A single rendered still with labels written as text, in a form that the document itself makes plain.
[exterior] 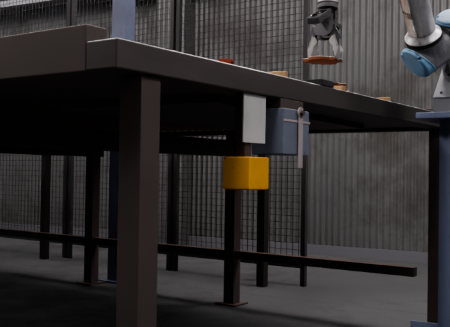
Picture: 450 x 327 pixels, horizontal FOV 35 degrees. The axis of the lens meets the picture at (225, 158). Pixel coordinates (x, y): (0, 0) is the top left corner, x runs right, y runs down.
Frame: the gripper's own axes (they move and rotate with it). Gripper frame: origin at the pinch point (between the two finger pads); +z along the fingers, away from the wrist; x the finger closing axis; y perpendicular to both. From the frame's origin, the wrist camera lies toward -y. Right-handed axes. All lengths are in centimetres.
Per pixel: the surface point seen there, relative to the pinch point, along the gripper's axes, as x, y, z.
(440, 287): -37, 21, 76
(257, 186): -19, -73, 48
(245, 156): -16, -74, 41
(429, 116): -35.3, 8.9, 19.7
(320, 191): 144, 305, 34
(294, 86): -19, -55, 20
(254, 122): -17, -72, 32
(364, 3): 109, 297, -117
